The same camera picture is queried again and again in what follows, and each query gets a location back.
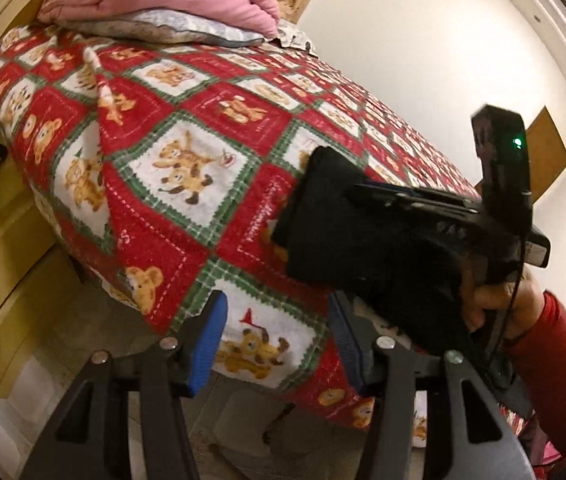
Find black pants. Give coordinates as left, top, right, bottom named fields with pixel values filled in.
left=271, top=146, right=489, bottom=360

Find red sleeved right forearm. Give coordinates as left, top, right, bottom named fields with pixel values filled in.
left=506, top=292, right=566, bottom=456

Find person's right hand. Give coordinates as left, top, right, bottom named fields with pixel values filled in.
left=460, top=261, right=544, bottom=340

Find brown wooden door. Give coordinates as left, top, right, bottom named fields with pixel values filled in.
left=472, top=105, right=566, bottom=208

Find red teddy bear bedspread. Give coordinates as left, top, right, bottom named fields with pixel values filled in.
left=0, top=25, right=472, bottom=429

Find grey patterned pillow far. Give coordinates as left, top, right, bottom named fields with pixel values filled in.
left=272, top=18, right=318, bottom=58

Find grey white pillow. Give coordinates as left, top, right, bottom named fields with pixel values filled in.
left=58, top=9, right=266, bottom=48

